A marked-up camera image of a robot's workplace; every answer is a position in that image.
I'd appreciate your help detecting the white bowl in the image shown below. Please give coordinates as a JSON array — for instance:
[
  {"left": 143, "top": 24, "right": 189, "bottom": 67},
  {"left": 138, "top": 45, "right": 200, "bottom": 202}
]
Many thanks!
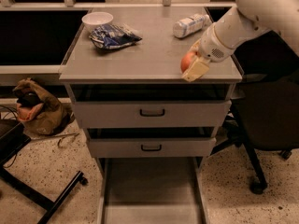
[{"left": 81, "top": 12, "right": 114, "bottom": 32}]

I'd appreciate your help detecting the middle grey drawer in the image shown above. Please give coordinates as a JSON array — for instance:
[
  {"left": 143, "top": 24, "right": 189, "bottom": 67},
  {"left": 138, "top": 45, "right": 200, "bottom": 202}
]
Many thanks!
[{"left": 88, "top": 138, "right": 216, "bottom": 158}]

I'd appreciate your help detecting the grey drawer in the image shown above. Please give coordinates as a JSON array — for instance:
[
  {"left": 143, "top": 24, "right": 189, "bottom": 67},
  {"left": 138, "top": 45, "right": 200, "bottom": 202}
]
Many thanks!
[
  {"left": 96, "top": 158, "right": 209, "bottom": 224},
  {"left": 88, "top": 138, "right": 216, "bottom": 158},
  {"left": 73, "top": 101, "right": 231, "bottom": 128}
]

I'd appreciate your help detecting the black stand base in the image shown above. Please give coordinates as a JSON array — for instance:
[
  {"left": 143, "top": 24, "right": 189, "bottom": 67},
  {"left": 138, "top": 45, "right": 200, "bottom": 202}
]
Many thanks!
[{"left": 0, "top": 119, "right": 90, "bottom": 224}]

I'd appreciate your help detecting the top grey drawer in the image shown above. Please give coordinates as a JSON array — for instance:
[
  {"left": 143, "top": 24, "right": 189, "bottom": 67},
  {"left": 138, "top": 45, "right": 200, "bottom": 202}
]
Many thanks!
[{"left": 73, "top": 101, "right": 231, "bottom": 128}]

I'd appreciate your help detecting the white plastic bottle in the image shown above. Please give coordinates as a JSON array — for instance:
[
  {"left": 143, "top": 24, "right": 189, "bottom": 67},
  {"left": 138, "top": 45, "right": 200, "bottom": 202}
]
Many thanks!
[{"left": 173, "top": 14, "right": 209, "bottom": 38}]

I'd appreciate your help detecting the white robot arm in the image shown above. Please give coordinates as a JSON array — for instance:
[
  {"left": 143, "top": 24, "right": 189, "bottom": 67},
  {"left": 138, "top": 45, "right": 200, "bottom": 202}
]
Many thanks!
[{"left": 181, "top": 0, "right": 299, "bottom": 82}]

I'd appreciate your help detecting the brown bag on floor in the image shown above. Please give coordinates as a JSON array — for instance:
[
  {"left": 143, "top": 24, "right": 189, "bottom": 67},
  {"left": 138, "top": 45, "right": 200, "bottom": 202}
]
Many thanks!
[{"left": 13, "top": 78, "right": 70, "bottom": 135}]

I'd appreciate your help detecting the blue chip bag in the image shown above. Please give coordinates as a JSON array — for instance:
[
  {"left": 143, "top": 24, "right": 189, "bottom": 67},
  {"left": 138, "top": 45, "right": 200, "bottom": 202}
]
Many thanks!
[{"left": 89, "top": 24, "right": 142, "bottom": 50}]

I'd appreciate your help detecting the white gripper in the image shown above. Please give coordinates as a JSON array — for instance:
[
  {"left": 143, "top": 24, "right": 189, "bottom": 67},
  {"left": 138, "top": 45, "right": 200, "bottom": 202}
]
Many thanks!
[{"left": 182, "top": 23, "right": 235, "bottom": 82}]

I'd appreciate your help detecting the black office chair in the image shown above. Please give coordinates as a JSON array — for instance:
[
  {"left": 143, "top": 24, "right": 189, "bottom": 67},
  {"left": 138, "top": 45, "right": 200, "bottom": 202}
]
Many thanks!
[{"left": 213, "top": 32, "right": 299, "bottom": 194}]

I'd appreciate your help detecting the red apple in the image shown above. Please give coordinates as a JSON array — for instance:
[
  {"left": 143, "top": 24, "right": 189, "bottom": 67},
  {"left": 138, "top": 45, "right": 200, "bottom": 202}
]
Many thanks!
[{"left": 180, "top": 51, "right": 196, "bottom": 73}]

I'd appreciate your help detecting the grey drawer cabinet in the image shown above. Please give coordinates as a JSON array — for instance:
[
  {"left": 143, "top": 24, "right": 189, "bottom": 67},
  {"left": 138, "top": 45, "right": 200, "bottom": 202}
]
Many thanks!
[{"left": 60, "top": 7, "right": 241, "bottom": 224}]

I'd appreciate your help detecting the bottom grey drawer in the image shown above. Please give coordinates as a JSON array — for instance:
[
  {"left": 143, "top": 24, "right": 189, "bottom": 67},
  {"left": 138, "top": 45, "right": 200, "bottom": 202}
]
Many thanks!
[{"left": 96, "top": 158, "right": 209, "bottom": 224}]

